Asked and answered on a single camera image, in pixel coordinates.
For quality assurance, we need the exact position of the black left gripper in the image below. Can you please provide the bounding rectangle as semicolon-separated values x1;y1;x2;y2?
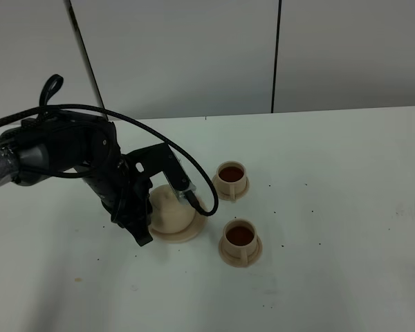
41;117;153;246

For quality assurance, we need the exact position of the beige teapot with lid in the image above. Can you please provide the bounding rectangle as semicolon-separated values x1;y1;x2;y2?
150;185;195;234

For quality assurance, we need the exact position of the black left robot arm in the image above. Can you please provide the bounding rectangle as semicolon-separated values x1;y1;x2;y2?
0;115;152;246

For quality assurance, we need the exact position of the round beige teapot saucer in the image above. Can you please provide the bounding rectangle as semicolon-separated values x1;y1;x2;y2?
149;210;207;243

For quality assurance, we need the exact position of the beige teacup far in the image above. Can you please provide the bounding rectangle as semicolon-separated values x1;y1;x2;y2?
212;161;250;201

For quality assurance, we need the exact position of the beige teacup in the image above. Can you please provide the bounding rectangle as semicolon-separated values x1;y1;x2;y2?
212;161;250;201
219;219;263;268

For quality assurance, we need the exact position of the beige teacup near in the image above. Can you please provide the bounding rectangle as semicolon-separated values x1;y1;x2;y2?
219;219;263;268

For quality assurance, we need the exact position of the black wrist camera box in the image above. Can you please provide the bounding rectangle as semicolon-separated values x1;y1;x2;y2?
125;143;196;204

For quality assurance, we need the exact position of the black braided camera cable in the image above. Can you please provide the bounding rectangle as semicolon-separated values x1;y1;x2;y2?
0;73;219;217

